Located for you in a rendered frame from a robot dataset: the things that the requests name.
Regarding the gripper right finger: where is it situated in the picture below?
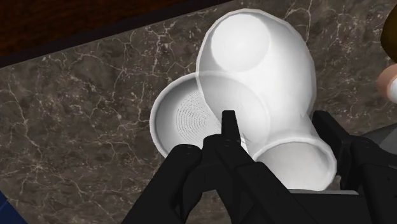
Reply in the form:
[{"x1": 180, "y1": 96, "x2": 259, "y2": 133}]
[{"x1": 311, "y1": 109, "x2": 397, "y2": 224}]

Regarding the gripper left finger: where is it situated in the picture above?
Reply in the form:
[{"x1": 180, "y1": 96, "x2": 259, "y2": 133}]
[{"x1": 120, "y1": 109, "x2": 311, "y2": 224}]

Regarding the white bowl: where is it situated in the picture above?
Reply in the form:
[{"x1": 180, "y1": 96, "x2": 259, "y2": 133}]
[{"x1": 149, "y1": 71, "x2": 268, "y2": 160}]

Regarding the pink and white round object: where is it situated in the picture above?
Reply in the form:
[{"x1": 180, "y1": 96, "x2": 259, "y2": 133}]
[{"x1": 375, "y1": 63, "x2": 397, "y2": 104}]

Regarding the white vase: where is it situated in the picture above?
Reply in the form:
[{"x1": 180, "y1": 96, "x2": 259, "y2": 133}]
[{"x1": 195, "y1": 7, "x2": 338, "y2": 192}]

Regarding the dark brown round object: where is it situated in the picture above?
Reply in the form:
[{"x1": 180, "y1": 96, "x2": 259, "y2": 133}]
[{"x1": 379, "y1": 13, "x2": 397, "y2": 64}]

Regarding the blue flat object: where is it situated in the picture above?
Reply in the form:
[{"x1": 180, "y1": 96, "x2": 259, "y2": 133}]
[{"x1": 0, "y1": 190, "x2": 27, "y2": 224}]

